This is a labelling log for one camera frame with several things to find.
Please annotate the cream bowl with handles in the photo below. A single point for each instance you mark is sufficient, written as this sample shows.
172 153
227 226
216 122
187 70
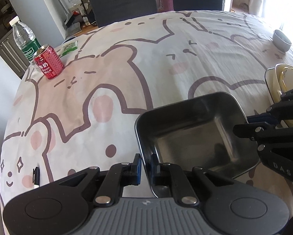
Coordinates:
283 80

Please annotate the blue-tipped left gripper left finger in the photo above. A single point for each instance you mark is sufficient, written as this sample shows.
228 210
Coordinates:
118 176

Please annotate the white ginkgo print square plate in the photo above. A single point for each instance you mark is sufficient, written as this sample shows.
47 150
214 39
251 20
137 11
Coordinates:
269 78

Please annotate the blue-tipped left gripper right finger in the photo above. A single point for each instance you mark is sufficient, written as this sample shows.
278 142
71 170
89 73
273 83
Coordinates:
169 181

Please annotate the clear plastic water bottle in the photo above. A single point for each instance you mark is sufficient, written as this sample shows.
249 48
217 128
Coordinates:
25 38

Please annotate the small black white object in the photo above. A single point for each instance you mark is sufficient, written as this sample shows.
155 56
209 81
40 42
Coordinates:
36 177

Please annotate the red milk can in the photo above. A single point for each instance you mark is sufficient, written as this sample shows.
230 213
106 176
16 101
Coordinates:
47 59

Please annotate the large steel rectangular tray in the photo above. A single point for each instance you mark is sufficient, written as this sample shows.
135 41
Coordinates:
196 132

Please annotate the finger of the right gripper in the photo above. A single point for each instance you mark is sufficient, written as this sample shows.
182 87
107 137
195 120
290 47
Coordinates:
261 132
282 110

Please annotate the green snack packet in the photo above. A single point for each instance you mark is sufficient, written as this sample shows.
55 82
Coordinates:
69 47

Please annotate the left dark grey chair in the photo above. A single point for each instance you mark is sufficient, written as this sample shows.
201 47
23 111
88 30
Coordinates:
110 11

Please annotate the cartoon print tablecloth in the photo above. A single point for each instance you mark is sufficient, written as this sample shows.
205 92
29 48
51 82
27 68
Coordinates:
77 125

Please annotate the small round steel cup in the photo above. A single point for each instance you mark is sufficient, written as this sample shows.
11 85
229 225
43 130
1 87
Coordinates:
281 41

